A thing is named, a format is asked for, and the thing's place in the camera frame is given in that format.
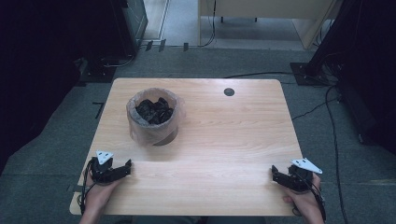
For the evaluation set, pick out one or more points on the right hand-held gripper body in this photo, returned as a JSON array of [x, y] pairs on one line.
[[295, 180]]

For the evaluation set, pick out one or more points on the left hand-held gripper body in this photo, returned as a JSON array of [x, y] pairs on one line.
[[107, 172]]

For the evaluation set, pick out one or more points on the person's left hand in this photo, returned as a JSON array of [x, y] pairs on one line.
[[100, 194]]

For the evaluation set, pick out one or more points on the person's right hand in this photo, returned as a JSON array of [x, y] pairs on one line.
[[303, 202]]

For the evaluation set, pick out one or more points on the brown plastic bin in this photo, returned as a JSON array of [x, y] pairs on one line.
[[143, 129]]

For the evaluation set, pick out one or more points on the round brown waste bin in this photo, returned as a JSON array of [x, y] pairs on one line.
[[165, 138]]

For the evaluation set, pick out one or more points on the crumpled black plastic bag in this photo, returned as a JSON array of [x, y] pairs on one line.
[[154, 111]]

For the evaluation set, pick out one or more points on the round black table grommet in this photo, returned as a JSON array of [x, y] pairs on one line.
[[229, 91]]

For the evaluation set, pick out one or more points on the dark curtain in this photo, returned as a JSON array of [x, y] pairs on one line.
[[37, 68], [367, 62]]

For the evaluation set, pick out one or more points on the black computer tower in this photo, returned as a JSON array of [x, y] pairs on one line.
[[132, 21]]

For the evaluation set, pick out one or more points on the beige wooden desk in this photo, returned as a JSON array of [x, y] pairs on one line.
[[264, 9]]

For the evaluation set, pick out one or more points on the black stand base plate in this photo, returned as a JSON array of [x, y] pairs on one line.
[[308, 76], [99, 73]]

